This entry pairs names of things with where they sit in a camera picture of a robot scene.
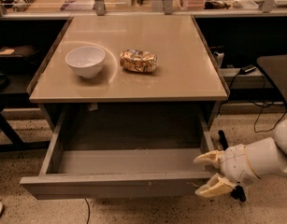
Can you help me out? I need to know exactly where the grey top drawer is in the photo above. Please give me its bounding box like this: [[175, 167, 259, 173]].
[[21, 104, 213, 199]]

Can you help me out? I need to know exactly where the dark round stool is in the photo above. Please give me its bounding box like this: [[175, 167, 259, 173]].
[[257, 54, 287, 108]]

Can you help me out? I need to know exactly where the black floor cable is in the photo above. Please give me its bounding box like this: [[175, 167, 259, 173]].
[[84, 198, 92, 224]]

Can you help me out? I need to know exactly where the crushed gold can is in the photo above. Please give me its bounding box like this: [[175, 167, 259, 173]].
[[120, 49, 157, 73]]

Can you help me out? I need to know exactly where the black power adapter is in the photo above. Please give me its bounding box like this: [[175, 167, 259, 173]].
[[239, 64, 256, 75]]

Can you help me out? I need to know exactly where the grey drawer cabinet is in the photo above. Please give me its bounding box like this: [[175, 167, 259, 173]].
[[26, 14, 231, 133]]

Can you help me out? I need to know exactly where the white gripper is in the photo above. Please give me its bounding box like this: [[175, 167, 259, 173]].
[[194, 145, 259, 198]]

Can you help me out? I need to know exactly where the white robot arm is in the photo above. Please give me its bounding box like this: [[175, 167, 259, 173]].
[[194, 119, 287, 198]]

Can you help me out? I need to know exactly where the white bowl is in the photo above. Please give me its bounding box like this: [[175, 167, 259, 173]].
[[65, 46, 106, 78]]

